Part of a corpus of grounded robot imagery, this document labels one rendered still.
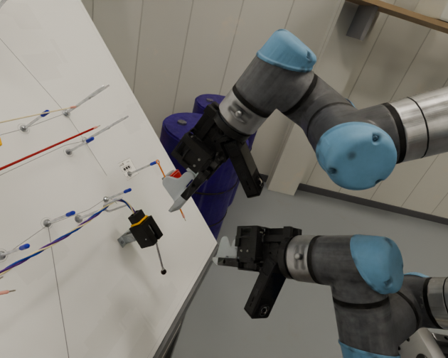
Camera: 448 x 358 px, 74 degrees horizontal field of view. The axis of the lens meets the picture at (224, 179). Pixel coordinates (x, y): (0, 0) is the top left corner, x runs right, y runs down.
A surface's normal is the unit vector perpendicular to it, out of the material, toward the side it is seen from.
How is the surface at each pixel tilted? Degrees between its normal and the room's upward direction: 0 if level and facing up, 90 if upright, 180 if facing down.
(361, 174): 90
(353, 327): 81
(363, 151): 91
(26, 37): 46
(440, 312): 87
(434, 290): 65
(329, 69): 90
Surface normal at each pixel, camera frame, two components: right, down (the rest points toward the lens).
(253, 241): -0.73, -0.26
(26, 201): 0.84, -0.29
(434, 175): -0.01, 0.52
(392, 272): 0.68, -0.14
